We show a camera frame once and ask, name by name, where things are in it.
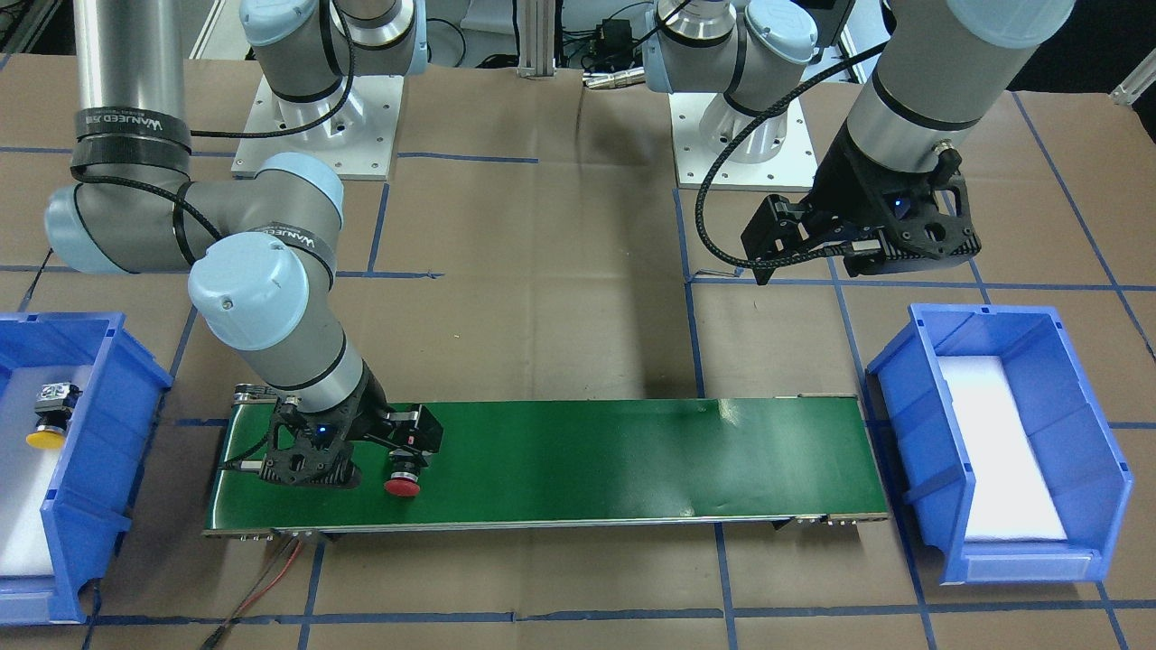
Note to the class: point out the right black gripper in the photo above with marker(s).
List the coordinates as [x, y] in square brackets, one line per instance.
[374, 411]

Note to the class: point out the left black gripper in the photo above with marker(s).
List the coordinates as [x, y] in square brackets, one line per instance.
[854, 187]

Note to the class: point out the red mushroom push button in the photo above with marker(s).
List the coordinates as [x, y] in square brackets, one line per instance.
[404, 469]

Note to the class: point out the yellow mushroom push button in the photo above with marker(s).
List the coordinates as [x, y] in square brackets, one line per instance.
[54, 406]

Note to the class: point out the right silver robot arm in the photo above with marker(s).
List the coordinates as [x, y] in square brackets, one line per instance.
[258, 253]

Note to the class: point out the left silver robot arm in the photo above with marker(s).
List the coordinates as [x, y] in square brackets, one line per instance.
[940, 71]

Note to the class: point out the green conveyor belt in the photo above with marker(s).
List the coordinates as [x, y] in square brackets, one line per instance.
[562, 464]

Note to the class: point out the blue plastic bin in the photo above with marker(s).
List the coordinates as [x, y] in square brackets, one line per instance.
[1083, 467]
[84, 512]

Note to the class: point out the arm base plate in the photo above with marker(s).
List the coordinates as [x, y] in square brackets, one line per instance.
[778, 156]
[357, 143]

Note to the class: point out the aluminium frame post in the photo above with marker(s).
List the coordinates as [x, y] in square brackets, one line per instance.
[537, 31]

